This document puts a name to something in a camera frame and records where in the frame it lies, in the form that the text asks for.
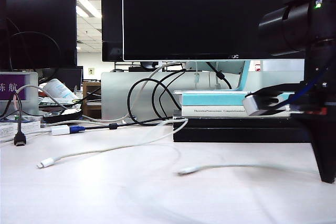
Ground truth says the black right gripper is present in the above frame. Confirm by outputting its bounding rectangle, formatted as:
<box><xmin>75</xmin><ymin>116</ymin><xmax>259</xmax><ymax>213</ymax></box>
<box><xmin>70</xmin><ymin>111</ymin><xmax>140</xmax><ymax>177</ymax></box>
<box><xmin>288</xmin><ymin>81</ymin><xmax>336</xmax><ymax>184</ymax></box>

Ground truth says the white charging cable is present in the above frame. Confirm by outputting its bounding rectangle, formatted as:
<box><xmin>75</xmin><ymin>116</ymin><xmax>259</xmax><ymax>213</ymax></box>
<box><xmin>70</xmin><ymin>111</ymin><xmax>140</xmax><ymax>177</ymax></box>
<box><xmin>36</xmin><ymin>118</ymin><xmax>320</xmax><ymax>176</ymax></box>

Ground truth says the ceiling light panel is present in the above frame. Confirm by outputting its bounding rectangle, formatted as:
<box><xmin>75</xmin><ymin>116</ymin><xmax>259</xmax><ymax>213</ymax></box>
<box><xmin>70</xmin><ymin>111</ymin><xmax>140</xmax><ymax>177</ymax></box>
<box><xmin>76</xmin><ymin>0</ymin><xmax>102</xmax><ymax>19</ymax></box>

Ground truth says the black slim monitor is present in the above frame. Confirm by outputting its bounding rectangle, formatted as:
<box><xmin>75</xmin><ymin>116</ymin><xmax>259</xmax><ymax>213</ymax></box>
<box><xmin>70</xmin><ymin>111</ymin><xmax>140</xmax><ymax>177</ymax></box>
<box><xmin>100</xmin><ymin>0</ymin><xmax>124</xmax><ymax>62</ymax></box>

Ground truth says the dark background monitor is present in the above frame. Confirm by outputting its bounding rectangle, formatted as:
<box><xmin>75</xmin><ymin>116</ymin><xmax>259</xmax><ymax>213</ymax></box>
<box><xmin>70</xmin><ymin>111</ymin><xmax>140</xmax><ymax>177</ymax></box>
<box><xmin>39</xmin><ymin>66</ymin><xmax>84</xmax><ymax>92</ymax></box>

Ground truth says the teal silver monitor stand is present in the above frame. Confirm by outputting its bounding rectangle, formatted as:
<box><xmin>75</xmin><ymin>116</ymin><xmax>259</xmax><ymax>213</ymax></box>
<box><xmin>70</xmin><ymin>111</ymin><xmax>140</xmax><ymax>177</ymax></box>
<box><xmin>173</xmin><ymin>60</ymin><xmax>297</xmax><ymax>95</ymax></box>

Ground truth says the white tube blue print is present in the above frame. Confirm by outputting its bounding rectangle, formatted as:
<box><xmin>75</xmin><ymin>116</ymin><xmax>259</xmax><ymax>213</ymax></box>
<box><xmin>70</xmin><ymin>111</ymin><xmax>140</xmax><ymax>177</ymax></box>
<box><xmin>43</xmin><ymin>78</ymin><xmax>79</xmax><ymax>101</ymax></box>

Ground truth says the purple acrylic nameplate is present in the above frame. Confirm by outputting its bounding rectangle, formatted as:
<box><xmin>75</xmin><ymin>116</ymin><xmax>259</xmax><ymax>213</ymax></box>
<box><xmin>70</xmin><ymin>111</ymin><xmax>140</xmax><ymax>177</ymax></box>
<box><xmin>0</xmin><ymin>71</ymin><xmax>39</xmax><ymax>116</ymax></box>

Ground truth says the wooden desk shelf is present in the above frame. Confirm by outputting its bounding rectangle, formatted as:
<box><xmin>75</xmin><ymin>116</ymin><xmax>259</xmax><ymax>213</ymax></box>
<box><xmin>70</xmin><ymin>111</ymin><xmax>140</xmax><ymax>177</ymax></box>
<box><xmin>82</xmin><ymin>81</ymin><xmax>102</xmax><ymax>119</ymax></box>

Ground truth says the teal book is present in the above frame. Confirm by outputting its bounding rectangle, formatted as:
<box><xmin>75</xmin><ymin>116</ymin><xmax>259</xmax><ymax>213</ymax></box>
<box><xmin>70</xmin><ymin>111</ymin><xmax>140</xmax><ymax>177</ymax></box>
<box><xmin>182</xmin><ymin>93</ymin><xmax>296</xmax><ymax>106</ymax></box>

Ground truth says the white book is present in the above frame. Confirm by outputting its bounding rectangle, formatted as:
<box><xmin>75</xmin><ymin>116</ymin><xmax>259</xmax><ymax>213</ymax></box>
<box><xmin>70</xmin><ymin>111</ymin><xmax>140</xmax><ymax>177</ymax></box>
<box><xmin>181</xmin><ymin>105</ymin><xmax>292</xmax><ymax>118</ymax></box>

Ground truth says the white blue medicine box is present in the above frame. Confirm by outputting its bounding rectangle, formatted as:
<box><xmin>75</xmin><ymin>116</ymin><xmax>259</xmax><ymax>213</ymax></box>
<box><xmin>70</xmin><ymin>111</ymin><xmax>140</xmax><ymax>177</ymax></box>
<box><xmin>0</xmin><ymin>120</ymin><xmax>42</xmax><ymax>142</ymax></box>

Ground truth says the white VGA adapter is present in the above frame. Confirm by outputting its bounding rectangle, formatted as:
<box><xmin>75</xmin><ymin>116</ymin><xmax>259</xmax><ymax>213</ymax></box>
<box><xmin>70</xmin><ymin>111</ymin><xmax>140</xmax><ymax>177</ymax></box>
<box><xmin>25</xmin><ymin>125</ymin><xmax>71</xmax><ymax>137</ymax></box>

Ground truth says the black AOC monitor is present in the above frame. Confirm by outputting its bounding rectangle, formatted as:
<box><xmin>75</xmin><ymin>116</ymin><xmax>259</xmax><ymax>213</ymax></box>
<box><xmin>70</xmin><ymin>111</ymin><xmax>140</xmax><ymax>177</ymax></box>
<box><xmin>122</xmin><ymin>0</ymin><xmax>336</xmax><ymax>61</ymax></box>

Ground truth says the black monitor with cables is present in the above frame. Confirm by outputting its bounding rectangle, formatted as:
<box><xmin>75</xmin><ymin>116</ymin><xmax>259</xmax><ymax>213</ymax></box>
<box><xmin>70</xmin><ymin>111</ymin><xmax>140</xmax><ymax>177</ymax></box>
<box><xmin>0</xmin><ymin>0</ymin><xmax>78</xmax><ymax>69</ymax></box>

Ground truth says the thick black power cable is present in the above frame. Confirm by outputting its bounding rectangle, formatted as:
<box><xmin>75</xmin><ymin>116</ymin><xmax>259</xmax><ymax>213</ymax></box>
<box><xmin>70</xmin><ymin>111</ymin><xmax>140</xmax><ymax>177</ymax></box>
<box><xmin>205</xmin><ymin>61</ymin><xmax>233</xmax><ymax>90</ymax></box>

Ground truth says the white hanging cable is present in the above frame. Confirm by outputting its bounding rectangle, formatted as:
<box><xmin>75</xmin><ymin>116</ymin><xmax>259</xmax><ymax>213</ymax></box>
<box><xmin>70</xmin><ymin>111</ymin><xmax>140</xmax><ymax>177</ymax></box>
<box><xmin>193</xmin><ymin>60</ymin><xmax>201</xmax><ymax>83</ymax></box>

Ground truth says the light grey cable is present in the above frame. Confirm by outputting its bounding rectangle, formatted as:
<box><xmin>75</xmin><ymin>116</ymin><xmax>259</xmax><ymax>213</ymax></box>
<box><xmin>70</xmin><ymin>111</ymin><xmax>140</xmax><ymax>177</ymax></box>
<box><xmin>15</xmin><ymin>61</ymin><xmax>184</xmax><ymax>125</ymax></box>

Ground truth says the black HDMI cable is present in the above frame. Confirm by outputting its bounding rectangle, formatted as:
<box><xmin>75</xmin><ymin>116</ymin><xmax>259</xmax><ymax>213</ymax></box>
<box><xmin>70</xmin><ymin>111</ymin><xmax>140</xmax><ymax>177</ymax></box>
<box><xmin>0</xmin><ymin>91</ymin><xmax>27</xmax><ymax>148</ymax></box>

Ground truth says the black cable blue VGA plug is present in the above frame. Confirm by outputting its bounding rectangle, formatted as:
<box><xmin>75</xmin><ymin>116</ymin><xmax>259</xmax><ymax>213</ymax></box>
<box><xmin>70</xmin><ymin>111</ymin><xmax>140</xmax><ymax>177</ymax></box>
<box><xmin>69</xmin><ymin>69</ymin><xmax>187</xmax><ymax>133</ymax></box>

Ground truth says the thin black cable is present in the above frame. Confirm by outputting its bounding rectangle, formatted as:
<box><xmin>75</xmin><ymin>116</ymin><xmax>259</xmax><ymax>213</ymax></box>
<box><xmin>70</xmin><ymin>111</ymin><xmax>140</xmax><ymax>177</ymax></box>
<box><xmin>152</xmin><ymin>70</ymin><xmax>184</xmax><ymax>119</ymax></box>

